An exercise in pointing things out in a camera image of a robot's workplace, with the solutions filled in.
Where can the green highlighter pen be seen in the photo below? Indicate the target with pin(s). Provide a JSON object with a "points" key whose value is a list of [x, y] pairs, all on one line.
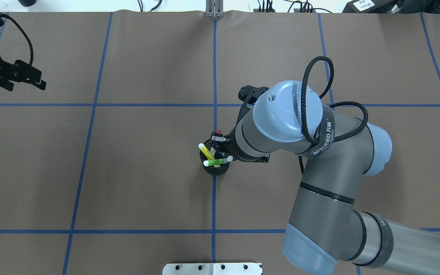
{"points": [[215, 162]]}

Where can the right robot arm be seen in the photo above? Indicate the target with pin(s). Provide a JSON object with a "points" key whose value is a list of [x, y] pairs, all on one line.
{"points": [[340, 150]]}

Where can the yellow highlighter pen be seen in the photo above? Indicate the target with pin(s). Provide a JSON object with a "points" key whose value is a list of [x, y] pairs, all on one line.
{"points": [[206, 152]]}

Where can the brown table cover mat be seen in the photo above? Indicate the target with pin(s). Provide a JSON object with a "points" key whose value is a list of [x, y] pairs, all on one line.
{"points": [[100, 172]]}

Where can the black mesh pen cup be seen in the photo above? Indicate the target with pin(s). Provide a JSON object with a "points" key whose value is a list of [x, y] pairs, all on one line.
{"points": [[214, 171]]}

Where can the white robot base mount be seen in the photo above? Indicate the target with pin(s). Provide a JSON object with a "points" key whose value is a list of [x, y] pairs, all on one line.
{"points": [[223, 268]]}

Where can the aluminium frame post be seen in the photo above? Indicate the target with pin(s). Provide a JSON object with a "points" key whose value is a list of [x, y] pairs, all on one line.
{"points": [[214, 9]]}

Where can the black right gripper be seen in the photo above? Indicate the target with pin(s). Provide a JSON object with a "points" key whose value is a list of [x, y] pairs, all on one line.
{"points": [[217, 143]]}

